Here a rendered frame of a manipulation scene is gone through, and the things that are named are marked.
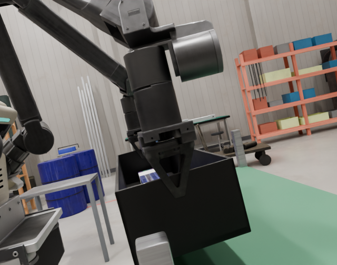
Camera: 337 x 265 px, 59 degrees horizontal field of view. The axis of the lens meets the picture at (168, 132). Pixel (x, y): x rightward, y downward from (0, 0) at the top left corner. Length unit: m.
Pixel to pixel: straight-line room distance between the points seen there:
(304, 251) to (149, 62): 0.38
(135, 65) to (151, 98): 0.05
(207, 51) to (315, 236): 0.38
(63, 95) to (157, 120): 8.87
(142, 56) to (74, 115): 8.76
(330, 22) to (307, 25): 0.82
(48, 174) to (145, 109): 4.87
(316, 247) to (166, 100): 0.34
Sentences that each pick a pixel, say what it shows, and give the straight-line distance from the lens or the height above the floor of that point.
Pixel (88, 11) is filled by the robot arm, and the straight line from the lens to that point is 0.46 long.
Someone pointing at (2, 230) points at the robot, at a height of 1.06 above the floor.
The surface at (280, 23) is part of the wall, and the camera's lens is 10.69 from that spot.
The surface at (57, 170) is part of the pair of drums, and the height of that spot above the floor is 0.78.
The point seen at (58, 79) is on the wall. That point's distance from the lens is 9.32.
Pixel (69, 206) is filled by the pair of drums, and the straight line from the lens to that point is 5.26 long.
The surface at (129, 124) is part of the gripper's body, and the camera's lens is 0.95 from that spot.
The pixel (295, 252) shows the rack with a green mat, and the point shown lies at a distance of 0.55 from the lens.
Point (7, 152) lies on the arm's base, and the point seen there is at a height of 1.21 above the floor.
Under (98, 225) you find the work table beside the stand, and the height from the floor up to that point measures 0.36.
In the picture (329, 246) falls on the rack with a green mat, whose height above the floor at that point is 0.95.
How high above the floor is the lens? 1.20
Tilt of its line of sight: 3 degrees down
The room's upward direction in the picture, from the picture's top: 13 degrees counter-clockwise
